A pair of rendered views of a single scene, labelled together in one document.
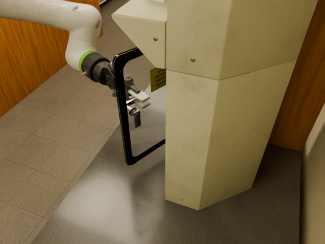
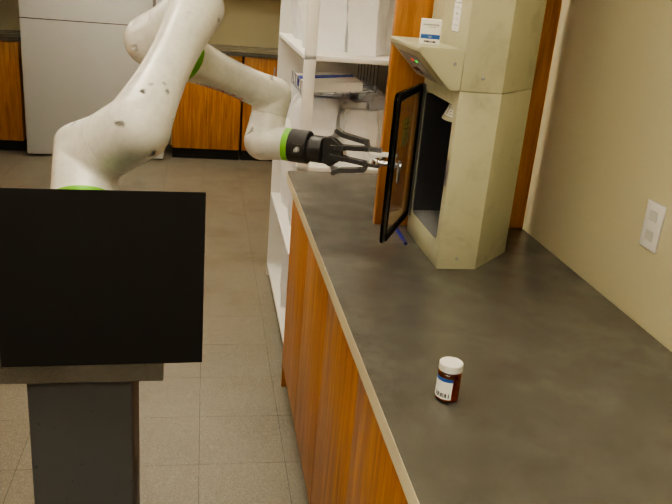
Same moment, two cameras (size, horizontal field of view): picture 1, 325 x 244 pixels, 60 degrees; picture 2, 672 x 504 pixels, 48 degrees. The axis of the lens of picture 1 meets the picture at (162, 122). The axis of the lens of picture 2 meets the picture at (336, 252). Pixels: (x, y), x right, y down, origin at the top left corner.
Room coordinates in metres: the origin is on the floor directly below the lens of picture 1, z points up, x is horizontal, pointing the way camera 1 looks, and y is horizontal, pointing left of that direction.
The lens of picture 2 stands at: (-0.96, 1.22, 1.65)
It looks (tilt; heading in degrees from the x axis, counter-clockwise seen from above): 20 degrees down; 328
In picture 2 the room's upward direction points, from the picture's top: 5 degrees clockwise
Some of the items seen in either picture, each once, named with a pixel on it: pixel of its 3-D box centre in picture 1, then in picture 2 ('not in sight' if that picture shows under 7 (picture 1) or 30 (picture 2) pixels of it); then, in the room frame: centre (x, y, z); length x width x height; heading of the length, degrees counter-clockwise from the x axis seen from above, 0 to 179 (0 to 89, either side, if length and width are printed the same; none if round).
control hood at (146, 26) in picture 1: (167, 14); (422, 61); (0.67, -0.01, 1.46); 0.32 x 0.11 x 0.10; 159
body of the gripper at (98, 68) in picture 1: (109, 76); (326, 150); (0.81, 0.18, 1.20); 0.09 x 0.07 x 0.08; 42
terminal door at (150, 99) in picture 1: (161, 99); (401, 160); (0.69, 0.00, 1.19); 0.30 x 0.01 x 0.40; 132
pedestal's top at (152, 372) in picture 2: not in sight; (85, 334); (0.48, 0.91, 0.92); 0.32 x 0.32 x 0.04; 71
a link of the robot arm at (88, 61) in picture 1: (96, 68); (301, 146); (0.86, 0.23, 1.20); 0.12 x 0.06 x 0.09; 132
